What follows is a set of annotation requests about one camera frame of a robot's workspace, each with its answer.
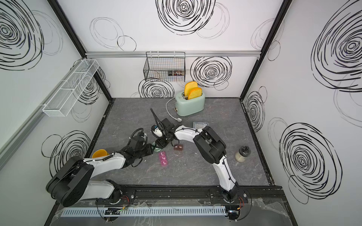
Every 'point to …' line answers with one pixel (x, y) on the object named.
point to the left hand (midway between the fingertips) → (154, 148)
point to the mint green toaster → (185, 107)
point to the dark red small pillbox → (178, 147)
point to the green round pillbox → (156, 149)
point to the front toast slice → (194, 92)
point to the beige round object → (243, 152)
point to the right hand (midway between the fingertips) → (158, 143)
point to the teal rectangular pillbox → (200, 125)
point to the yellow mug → (100, 153)
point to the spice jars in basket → (176, 73)
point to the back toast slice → (189, 86)
